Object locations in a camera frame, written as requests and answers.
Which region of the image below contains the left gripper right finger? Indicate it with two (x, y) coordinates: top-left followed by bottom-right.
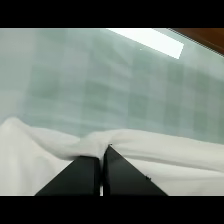
(101, 143), (169, 197)

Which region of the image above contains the white shirt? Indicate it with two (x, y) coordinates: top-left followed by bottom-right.
(0, 116), (224, 197)

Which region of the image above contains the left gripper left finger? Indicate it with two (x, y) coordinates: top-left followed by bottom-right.
(34, 155), (102, 197)

